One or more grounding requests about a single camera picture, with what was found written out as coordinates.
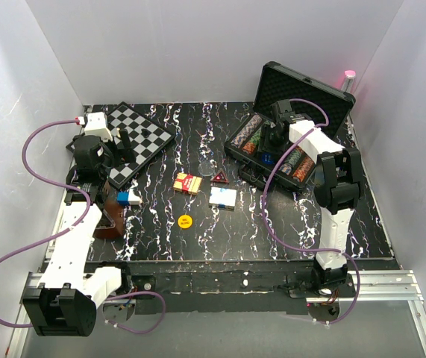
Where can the blue small blind button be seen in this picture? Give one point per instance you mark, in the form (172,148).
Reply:
(267,159)

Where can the black poker chip case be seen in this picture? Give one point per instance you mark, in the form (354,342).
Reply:
(311,97)

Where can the red yellow card deck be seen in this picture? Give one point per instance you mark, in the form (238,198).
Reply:
(187,183)

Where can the red black triangle all-in button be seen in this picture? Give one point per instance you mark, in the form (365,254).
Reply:
(220,177)

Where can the blue white flat card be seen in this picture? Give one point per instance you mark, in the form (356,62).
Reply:
(128,198)

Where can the orange chip stack left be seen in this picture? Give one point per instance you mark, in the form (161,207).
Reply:
(250,147)

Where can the clear round dealer button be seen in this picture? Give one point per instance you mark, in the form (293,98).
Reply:
(206,168)

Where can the yellow big blind button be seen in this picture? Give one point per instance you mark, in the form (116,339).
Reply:
(185,221)

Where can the blue grey chip stack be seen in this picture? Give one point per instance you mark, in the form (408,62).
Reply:
(286,168)

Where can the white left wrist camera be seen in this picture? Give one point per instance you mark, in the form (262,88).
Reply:
(96,125)

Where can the black silver chess board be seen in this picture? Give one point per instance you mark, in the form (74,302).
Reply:
(123,116)

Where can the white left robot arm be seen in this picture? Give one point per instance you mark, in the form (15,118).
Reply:
(65,301)

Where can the green grey chip stack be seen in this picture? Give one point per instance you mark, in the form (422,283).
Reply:
(293,157)

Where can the orange black chip stack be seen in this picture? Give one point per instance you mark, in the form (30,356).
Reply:
(301,173)

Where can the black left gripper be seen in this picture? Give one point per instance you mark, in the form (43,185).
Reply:
(126,150)

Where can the blue beige chip stack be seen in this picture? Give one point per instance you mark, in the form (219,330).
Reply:
(246,131)

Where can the pink capped metal post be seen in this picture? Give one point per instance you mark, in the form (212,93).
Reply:
(348,81)

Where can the aluminium front rail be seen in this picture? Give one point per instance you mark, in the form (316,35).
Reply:
(388,320)

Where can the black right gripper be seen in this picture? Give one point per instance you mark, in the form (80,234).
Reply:
(265,144)

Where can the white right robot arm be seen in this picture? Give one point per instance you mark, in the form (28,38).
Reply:
(338,188)

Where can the blue white card deck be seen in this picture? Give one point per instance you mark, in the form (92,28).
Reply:
(223,198)

